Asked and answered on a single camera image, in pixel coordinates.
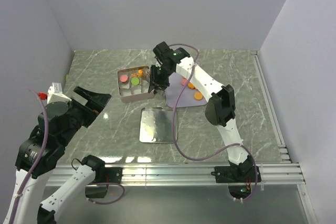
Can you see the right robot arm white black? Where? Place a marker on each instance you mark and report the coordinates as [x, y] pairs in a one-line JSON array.
[[220, 98]]

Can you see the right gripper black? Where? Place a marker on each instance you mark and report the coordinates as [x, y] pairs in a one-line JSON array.
[[155, 82]]

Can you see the pink round cookie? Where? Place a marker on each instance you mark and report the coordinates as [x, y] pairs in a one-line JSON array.
[[123, 78], [184, 82]]

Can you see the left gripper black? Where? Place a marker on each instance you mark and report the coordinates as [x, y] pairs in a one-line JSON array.
[[96, 103]]

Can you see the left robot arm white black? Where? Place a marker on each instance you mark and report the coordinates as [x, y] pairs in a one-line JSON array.
[[60, 119]]

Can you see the aluminium side rail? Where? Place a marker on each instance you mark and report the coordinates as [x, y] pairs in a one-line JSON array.
[[285, 158]]

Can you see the lavender cookie tray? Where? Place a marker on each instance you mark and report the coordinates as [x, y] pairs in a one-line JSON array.
[[187, 98]]

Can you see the metal tongs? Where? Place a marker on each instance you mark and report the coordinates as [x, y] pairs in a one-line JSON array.
[[145, 79]]

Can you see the aluminium front rail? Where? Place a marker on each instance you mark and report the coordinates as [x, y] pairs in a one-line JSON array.
[[199, 174]]

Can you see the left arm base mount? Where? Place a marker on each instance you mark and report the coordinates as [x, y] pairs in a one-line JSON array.
[[114, 175]]

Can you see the orange round cookie bottom right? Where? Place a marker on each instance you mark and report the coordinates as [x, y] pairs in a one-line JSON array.
[[198, 96]]

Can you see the square cookie tin with liners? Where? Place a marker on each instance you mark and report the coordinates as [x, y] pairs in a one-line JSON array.
[[128, 92]]

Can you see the silver tin lid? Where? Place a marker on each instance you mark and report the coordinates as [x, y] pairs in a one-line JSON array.
[[156, 125]]

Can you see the green round cookie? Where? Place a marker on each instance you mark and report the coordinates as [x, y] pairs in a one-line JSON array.
[[135, 81]]

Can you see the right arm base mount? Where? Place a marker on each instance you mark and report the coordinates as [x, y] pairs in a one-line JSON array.
[[225, 175]]

